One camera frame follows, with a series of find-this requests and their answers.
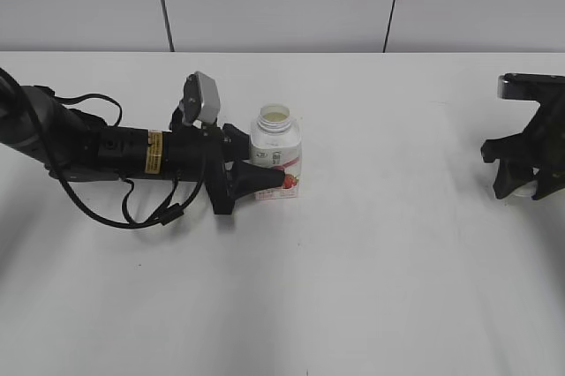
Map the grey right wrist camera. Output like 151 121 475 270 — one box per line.
498 73 544 101

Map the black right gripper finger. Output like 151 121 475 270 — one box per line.
493 160 537 199
531 170 565 200

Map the white yili yogurt bottle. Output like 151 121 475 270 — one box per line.
250 104 302 200

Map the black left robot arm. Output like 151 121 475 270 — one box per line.
1 71 285 215

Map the white bottle cap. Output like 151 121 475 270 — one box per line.
512 181 538 198

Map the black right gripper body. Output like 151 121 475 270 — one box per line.
480 74 564 172

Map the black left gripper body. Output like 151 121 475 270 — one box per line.
94 124 235 215

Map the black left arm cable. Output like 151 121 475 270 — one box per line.
0 69 208 230

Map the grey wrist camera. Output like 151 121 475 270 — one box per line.
181 71 221 126
498 73 544 101

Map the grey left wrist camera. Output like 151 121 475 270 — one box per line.
181 71 221 126

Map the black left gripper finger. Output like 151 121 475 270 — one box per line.
222 124 250 161
231 161 285 200

